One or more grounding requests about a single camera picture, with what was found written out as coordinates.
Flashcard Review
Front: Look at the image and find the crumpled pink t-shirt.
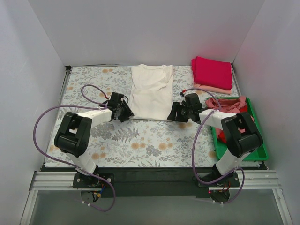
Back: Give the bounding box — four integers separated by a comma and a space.
205, 95, 256, 139

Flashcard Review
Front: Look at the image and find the folded magenta t-shirt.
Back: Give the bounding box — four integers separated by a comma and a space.
191, 56, 232, 90

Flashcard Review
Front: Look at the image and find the folded light pink t-shirt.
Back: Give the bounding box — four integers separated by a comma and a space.
194, 83, 232, 95

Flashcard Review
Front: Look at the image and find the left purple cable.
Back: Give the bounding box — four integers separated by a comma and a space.
32, 84, 117, 212

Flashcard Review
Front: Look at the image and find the floral tablecloth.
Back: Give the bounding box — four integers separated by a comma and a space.
55, 66, 216, 167

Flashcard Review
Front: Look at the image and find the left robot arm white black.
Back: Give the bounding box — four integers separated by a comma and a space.
54, 92, 134, 188

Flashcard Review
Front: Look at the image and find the purple cable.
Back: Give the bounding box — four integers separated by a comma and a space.
180, 88, 246, 205
32, 84, 117, 212

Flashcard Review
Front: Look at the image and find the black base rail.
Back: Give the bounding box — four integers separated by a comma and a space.
72, 166, 241, 199

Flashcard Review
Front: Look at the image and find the green plastic tray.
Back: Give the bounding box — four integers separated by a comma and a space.
212, 97, 268, 161

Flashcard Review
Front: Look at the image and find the white Coca-Cola t-shirt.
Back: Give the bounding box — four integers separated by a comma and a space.
129, 64, 174, 121

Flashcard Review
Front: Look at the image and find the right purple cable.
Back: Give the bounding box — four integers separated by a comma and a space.
180, 88, 246, 205

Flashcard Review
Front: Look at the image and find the crumpled red t-shirt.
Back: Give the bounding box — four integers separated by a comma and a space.
215, 105, 248, 143

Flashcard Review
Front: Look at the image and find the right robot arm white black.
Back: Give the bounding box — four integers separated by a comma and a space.
167, 91, 263, 186

